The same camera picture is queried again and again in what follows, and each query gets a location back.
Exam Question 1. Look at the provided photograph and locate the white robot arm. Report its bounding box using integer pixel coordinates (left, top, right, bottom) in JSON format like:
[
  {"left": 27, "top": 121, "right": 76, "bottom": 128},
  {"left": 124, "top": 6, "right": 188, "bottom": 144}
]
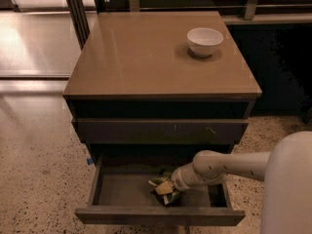
[{"left": 149, "top": 131, "right": 312, "bottom": 234}]

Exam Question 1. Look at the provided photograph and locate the dark vertical post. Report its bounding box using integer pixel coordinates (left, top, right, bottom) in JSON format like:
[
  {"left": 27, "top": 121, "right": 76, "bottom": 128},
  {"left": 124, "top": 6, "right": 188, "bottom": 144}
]
[{"left": 66, "top": 0, "right": 90, "bottom": 49}]

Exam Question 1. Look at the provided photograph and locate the blue tape piece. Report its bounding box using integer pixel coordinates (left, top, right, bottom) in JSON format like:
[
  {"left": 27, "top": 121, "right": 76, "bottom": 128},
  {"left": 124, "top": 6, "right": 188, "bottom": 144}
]
[{"left": 87, "top": 158, "right": 94, "bottom": 165}]

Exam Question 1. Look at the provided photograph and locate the closed dark top drawer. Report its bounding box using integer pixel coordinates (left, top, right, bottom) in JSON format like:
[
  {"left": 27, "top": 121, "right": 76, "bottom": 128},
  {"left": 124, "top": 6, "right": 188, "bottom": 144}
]
[{"left": 72, "top": 118, "right": 248, "bottom": 145}]

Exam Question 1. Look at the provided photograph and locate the green jalapeno chip bag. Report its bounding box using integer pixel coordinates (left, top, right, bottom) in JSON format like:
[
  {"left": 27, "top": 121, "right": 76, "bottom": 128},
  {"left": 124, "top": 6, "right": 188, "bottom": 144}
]
[{"left": 148, "top": 171, "right": 181, "bottom": 207}]

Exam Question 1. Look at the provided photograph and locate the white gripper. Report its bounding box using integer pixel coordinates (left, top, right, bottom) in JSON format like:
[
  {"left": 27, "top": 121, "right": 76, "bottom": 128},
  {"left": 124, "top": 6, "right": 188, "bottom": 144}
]
[{"left": 155, "top": 163, "right": 204, "bottom": 195}]

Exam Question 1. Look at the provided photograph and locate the brown drawer cabinet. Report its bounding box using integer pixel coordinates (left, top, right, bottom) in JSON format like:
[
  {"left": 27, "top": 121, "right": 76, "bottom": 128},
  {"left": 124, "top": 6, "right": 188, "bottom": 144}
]
[{"left": 63, "top": 12, "right": 261, "bottom": 160}]

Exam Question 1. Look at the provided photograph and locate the white ceramic bowl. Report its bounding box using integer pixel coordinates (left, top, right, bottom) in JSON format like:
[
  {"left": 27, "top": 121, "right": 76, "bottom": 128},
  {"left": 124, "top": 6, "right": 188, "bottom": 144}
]
[{"left": 187, "top": 27, "right": 223, "bottom": 58}]

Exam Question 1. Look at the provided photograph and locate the open dark middle drawer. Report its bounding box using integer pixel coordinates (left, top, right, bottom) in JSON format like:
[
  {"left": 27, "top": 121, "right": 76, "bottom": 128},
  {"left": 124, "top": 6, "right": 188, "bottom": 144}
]
[{"left": 75, "top": 156, "right": 245, "bottom": 226}]

